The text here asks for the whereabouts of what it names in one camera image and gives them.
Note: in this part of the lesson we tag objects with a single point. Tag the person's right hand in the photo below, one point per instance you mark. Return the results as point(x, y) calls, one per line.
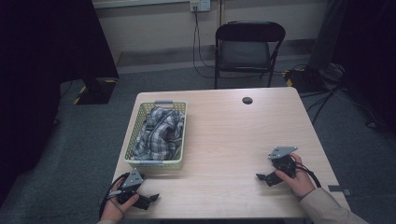
point(300, 183)

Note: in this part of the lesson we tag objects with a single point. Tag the black yellow striped floor box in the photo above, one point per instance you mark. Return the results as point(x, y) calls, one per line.
point(303, 79)

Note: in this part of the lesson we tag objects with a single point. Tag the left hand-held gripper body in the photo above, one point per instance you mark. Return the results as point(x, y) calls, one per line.
point(132, 180)

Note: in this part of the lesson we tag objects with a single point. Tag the black box with yellow stripes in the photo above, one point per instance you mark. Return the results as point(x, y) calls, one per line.
point(96, 90)

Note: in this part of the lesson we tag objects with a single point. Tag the large black curtain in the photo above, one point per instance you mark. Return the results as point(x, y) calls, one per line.
point(43, 77)

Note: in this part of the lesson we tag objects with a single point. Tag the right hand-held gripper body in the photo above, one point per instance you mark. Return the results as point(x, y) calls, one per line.
point(285, 165)

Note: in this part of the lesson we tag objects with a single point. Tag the black folding chair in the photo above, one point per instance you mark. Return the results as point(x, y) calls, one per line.
point(246, 53)

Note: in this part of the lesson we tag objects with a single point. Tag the white wall socket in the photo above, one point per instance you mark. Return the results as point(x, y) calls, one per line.
point(200, 4)

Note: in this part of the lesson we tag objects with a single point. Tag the pale green plastic basket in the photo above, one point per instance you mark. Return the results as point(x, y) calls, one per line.
point(132, 143)

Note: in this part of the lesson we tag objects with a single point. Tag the black curtain with grey edge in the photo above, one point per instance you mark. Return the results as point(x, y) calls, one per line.
point(364, 46)

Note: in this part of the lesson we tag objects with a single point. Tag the person's left hand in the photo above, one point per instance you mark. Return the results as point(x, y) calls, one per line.
point(112, 211)

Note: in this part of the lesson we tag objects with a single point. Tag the grey tape strip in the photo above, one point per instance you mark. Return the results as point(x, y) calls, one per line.
point(338, 189)

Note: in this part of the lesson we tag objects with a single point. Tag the grey plaid shirt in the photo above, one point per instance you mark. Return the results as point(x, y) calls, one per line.
point(160, 133)

